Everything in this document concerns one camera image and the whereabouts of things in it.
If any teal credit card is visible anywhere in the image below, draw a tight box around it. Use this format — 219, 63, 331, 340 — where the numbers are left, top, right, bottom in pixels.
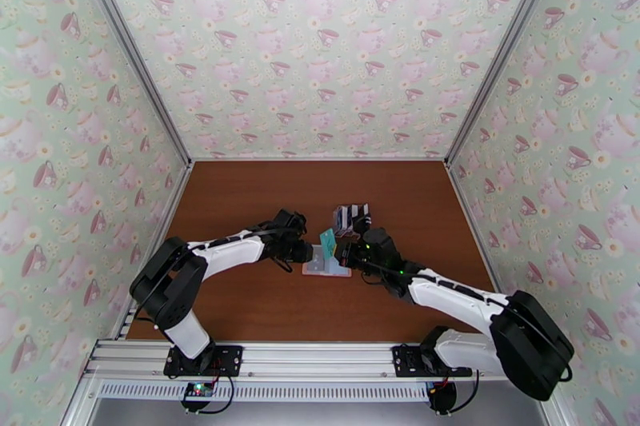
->
319, 229, 338, 261

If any aluminium base beam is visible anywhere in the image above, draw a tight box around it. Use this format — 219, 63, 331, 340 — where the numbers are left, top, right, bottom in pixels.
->
82, 339, 556, 380

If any black round controller box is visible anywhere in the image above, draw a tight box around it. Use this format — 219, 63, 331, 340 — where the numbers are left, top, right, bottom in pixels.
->
427, 380, 457, 413

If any green circuit board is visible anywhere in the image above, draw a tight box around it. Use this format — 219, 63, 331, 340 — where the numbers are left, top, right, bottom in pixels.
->
181, 380, 217, 403

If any aluminium floor side rail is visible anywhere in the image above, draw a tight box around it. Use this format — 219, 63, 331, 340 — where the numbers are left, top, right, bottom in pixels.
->
114, 161, 196, 340
446, 161, 503, 293

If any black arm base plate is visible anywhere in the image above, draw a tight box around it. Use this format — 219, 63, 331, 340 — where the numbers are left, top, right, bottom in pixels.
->
163, 344, 245, 380
391, 344, 474, 380

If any perforated metal cable tray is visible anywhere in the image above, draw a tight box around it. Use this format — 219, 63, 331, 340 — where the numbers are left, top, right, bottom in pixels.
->
94, 379, 436, 403

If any black base cable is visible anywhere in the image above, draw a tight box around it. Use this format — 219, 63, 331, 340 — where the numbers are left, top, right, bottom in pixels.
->
450, 369, 482, 413
182, 372, 238, 416

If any aluminium front frame post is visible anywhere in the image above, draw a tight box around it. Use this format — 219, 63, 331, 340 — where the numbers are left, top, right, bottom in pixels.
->
59, 374, 98, 426
532, 379, 571, 426

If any aluminium frame corner post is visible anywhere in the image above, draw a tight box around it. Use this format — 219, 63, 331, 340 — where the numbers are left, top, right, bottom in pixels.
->
443, 0, 571, 167
67, 0, 196, 166

